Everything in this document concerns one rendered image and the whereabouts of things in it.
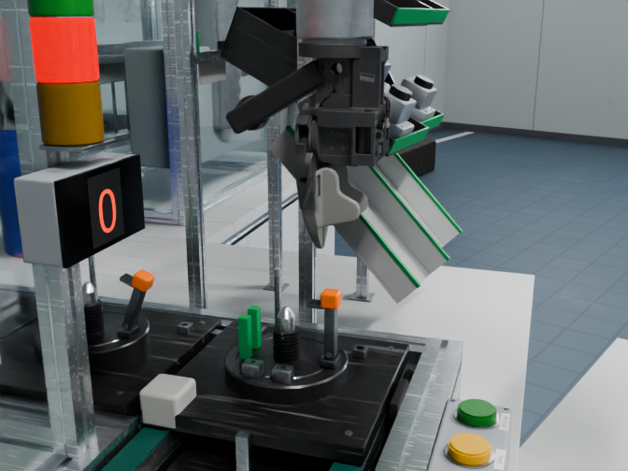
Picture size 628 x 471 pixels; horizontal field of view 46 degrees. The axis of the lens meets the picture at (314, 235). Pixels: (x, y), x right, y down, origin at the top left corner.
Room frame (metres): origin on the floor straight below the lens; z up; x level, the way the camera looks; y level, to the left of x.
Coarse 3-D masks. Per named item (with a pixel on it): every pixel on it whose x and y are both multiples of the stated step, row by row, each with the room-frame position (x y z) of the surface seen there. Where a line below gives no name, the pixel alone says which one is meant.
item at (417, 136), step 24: (240, 24) 1.03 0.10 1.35; (264, 24) 1.01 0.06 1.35; (288, 24) 1.14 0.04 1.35; (240, 48) 1.03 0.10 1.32; (264, 48) 1.01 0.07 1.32; (288, 48) 1.00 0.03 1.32; (264, 72) 1.01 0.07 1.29; (288, 72) 1.00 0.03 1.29; (408, 120) 1.05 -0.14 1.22; (408, 144) 0.99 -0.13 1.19
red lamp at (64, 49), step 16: (32, 32) 0.60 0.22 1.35; (48, 32) 0.59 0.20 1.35; (64, 32) 0.59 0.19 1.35; (80, 32) 0.60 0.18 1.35; (32, 48) 0.60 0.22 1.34; (48, 48) 0.59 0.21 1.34; (64, 48) 0.59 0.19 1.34; (80, 48) 0.60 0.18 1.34; (96, 48) 0.62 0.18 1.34; (48, 64) 0.59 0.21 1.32; (64, 64) 0.59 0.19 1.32; (80, 64) 0.59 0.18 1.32; (96, 64) 0.61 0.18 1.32; (48, 80) 0.59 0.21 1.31; (64, 80) 0.59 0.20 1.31; (80, 80) 0.59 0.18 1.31
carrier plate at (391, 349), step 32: (224, 352) 0.81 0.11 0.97; (384, 352) 0.81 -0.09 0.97; (224, 384) 0.73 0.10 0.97; (352, 384) 0.73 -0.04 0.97; (384, 384) 0.73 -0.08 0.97; (192, 416) 0.66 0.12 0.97; (224, 416) 0.66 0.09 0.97; (256, 416) 0.66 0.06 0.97; (288, 416) 0.66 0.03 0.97; (320, 416) 0.66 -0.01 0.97; (352, 416) 0.66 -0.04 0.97; (288, 448) 0.63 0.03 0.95; (320, 448) 0.62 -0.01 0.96; (352, 448) 0.61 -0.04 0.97
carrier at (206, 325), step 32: (96, 288) 0.90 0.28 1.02; (96, 320) 0.83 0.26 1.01; (160, 320) 0.91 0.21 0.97; (192, 320) 0.91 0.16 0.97; (96, 352) 0.77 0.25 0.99; (128, 352) 0.79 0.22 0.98; (160, 352) 0.81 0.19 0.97; (192, 352) 0.83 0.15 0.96; (96, 384) 0.73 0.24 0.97; (128, 384) 0.73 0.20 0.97
